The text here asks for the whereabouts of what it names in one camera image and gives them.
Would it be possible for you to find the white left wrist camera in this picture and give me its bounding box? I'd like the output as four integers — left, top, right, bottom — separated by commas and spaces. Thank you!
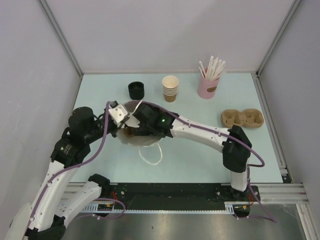
108, 101, 130, 129

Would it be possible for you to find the brown pulp cup carrier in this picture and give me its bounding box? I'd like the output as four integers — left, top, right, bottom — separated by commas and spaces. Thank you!
220, 108, 265, 129
123, 127, 136, 138

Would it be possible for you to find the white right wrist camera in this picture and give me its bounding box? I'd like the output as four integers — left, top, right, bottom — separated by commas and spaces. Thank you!
125, 107, 140, 129

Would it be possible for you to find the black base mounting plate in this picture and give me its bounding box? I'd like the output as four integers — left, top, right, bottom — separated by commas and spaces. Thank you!
108, 183, 260, 212

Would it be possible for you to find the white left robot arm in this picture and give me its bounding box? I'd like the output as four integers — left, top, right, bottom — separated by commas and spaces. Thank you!
23, 102, 130, 240

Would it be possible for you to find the stack of brown paper cups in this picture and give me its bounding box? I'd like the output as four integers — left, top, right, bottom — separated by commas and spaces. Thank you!
162, 75, 180, 103

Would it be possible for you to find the stack of black lids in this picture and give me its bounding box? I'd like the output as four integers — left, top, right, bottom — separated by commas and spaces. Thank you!
128, 81, 145, 100

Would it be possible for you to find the aluminium frame rail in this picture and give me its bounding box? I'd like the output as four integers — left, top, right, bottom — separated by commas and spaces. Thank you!
257, 183, 309, 204

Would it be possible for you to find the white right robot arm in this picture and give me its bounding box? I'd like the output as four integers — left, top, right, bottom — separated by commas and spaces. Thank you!
132, 102, 252, 201

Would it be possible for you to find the light blue paper bag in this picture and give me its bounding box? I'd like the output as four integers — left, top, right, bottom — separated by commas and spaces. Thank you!
117, 100, 163, 166

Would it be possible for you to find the pink straw holder cup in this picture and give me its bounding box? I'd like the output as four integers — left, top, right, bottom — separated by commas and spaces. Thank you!
197, 74, 220, 100

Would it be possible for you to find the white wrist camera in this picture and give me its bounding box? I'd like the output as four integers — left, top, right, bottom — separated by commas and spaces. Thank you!
108, 101, 130, 129
125, 107, 140, 129

